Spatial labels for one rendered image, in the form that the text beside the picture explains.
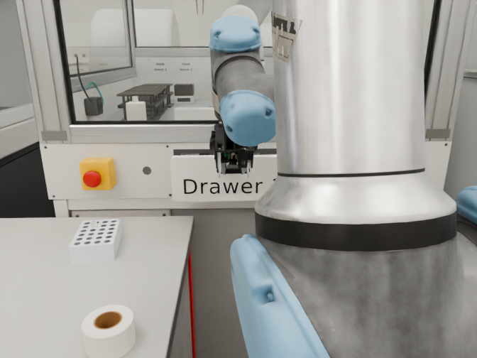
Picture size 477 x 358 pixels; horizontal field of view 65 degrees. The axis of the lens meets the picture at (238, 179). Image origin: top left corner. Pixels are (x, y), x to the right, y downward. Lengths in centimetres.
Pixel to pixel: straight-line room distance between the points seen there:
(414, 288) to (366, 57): 11
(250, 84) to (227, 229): 59
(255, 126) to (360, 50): 30
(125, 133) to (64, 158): 17
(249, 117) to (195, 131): 46
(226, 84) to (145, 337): 38
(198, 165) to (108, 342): 45
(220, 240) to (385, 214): 87
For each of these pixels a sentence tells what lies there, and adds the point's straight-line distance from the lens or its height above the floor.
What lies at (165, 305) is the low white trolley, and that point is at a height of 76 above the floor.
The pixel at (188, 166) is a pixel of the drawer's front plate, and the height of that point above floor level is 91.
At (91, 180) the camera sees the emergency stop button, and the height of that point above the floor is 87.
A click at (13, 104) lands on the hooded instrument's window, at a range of 168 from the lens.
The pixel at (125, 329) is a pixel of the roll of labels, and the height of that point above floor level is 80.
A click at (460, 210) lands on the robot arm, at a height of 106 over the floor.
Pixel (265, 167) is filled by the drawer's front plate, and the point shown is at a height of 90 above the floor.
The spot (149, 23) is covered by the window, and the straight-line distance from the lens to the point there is 95.
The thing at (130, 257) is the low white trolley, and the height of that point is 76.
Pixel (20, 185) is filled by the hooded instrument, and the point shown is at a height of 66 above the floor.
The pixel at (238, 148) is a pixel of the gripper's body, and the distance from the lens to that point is 68.
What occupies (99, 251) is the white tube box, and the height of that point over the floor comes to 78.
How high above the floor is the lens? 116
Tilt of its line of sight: 19 degrees down
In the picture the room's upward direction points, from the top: straight up
